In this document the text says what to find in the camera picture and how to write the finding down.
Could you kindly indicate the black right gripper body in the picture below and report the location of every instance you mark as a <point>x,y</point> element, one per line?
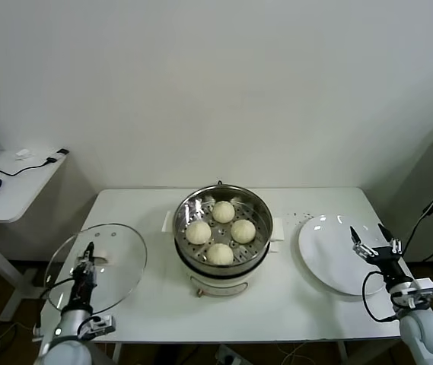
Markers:
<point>389,262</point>

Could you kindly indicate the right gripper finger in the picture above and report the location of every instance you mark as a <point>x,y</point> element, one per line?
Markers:
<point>385,232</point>
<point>355,237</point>

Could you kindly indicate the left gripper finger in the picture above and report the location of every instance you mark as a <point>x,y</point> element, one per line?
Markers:
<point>91,251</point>

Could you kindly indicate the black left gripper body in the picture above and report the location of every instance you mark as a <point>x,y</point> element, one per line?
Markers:
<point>83,289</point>

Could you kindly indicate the round glass pot lid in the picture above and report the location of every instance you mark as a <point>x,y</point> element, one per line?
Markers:
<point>125,258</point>

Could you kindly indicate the white steamed baozi bun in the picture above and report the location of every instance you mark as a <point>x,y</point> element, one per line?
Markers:
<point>198,232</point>
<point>220,254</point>
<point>223,211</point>
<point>243,231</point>

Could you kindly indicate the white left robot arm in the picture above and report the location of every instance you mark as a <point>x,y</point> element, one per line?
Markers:
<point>67,350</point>

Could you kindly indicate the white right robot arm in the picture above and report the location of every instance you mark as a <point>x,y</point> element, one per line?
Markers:
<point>425,338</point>

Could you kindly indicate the stainless steel steamer basket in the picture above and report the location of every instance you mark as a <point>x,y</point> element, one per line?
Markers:
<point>185,205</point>

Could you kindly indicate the large white plate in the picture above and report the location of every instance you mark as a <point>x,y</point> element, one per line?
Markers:
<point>326,258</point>

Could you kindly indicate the white table leg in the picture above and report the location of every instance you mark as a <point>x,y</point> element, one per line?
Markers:
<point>342,353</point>
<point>116,351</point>

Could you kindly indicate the white side desk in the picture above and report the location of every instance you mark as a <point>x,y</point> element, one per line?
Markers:
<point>10,197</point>

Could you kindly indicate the crumpled white paper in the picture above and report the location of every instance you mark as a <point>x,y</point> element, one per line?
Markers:
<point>24,154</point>

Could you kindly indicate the white electric cooker base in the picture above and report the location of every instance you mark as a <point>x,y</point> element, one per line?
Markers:
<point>216,283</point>

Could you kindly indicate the white floor power strip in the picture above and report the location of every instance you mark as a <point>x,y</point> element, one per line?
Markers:
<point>227,355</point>

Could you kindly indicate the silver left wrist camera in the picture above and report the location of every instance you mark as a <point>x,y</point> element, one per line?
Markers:
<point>102,325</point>

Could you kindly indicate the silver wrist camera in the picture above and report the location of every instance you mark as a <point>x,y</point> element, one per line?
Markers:
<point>102,325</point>
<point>423,286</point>

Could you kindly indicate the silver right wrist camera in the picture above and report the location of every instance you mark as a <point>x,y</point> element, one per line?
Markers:
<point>423,286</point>

